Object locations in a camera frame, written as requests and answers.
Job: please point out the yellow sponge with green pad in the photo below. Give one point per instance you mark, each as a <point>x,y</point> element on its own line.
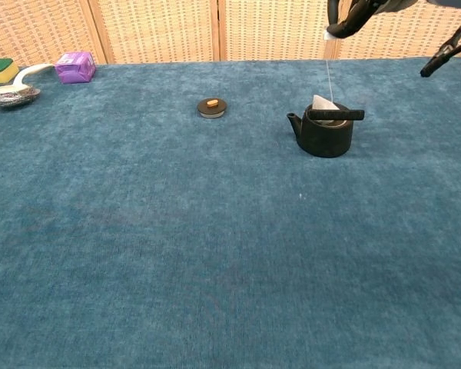
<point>0,73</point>

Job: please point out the black lid with orange knob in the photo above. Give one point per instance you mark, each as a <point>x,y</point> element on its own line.
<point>212,109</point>

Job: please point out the blue tablecloth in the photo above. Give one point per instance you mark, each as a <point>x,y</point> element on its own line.
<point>176,269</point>

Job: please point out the wicker folding screen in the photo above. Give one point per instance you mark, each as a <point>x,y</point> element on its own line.
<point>157,30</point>

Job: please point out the patterned ceramic bowl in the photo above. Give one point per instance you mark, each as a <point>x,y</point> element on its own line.
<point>11,98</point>

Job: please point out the white ceramic spoon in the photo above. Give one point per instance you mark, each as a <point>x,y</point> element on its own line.
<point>30,71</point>

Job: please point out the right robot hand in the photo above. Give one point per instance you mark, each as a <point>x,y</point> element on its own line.
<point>353,21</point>

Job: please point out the purple paper box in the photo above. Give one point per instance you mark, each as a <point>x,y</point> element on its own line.
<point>76,69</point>

